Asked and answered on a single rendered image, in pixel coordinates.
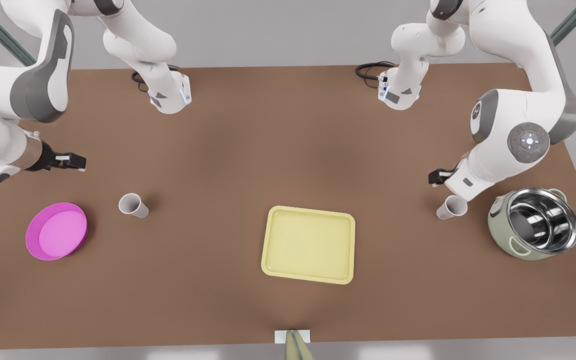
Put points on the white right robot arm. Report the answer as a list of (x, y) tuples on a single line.
[(28, 95)]

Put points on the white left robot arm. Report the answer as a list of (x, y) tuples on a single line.
[(518, 115)]

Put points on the white IKEA cup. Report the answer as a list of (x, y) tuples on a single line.
[(452, 207), (132, 204)]

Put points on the yellow rectangular tray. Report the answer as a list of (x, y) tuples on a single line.
[(309, 245)]

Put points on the pink round plate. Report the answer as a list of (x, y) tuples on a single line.
[(58, 232)]

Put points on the green steel-lined pot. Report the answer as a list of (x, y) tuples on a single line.
[(538, 224)]

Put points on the silver frame post with foot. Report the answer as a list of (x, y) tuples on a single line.
[(295, 345)]

